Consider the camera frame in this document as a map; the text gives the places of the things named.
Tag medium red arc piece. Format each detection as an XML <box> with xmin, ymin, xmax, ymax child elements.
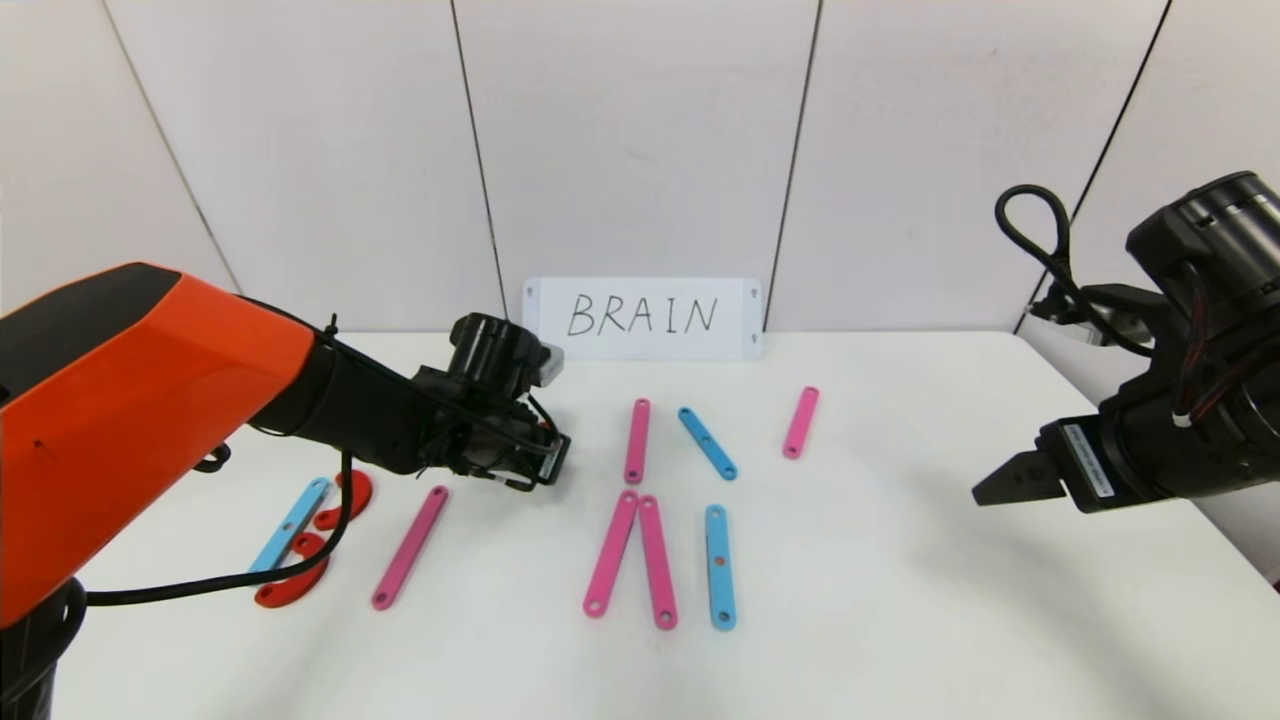
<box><xmin>313</xmin><ymin>469</ymin><xmax>374</xmax><ymax>531</ymax></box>

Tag long pink bar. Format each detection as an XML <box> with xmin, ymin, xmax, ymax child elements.
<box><xmin>624</xmin><ymin>398</ymin><xmax>652</xmax><ymax>485</ymax></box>
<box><xmin>371</xmin><ymin>485</ymin><xmax>450</xmax><ymax>612</ymax></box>
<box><xmin>638</xmin><ymin>495</ymin><xmax>680</xmax><ymax>631</ymax></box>
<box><xmin>583</xmin><ymin>489</ymin><xmax>640</xmax><ymax>618</ymax></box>

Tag white sign card reading BRAIN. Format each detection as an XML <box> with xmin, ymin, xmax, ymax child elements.
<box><xmin>522</xmin><ymin>277</ymin><xmax>764</xmax><ymax>360</ymax></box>

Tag black looped camera cable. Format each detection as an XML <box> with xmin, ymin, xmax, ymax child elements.
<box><xmin>995</xmin><ymin>184</ymin><xmax>1156</xmax><ymax>358</ymax></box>

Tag short pink bar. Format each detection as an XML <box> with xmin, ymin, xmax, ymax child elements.
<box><xmin>782</xmin><ymin>386</ymin><xmax>821</xmax><ymax>460</ymax></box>

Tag long blue bar orange dot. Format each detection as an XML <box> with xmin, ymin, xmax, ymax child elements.
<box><xmin>705</xmin><ymin>504</ymin><xmax>739</xmax><ymax>632</ymax></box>

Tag large red arc piece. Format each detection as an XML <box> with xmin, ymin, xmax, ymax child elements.
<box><xmin>254</xmin><ymin>532</ymin><xmax>331</xmax><ymax>610</ymax></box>

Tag short blue bar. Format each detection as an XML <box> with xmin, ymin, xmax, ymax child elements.
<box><xmin>678</xmin><ymin>406</ymin><xmax>740</xmax><ymax>481</ymax></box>

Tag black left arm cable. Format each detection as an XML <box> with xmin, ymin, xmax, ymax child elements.
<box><xmin>84</xmin><ymin>452</ymin><xmax>353</xmax><ymax>608</ymax></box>

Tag long plain blue bar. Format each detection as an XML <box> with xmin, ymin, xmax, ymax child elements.
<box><xmin>247</xmin><ymin>476</ymin><xmax>331</xmax><ymax>576</ymax></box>

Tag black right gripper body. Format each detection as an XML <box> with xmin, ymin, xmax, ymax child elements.
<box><xmin>1034</xmin><ymin>378</ymin><xmax>1255</xmax><ymax>515</ymax></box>

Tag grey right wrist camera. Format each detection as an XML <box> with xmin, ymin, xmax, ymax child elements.
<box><xmin>1035</xmin><ymin>283</ymin><xmax>1169</xmax><ymax>349</ymax></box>

